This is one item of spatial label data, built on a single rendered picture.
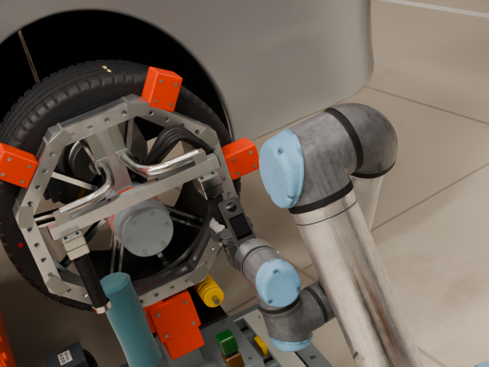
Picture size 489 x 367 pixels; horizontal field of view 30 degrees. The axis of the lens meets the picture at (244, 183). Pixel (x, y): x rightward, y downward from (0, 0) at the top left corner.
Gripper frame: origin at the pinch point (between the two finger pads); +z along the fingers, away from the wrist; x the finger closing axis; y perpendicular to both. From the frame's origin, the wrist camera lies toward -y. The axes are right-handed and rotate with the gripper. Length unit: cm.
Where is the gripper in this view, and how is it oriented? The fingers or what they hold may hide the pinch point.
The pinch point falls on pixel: (220, 216)
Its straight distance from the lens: 219.6
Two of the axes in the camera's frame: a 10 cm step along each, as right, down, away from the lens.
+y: 2.8, 8.6, 4.3
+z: -3.6, -3.2, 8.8
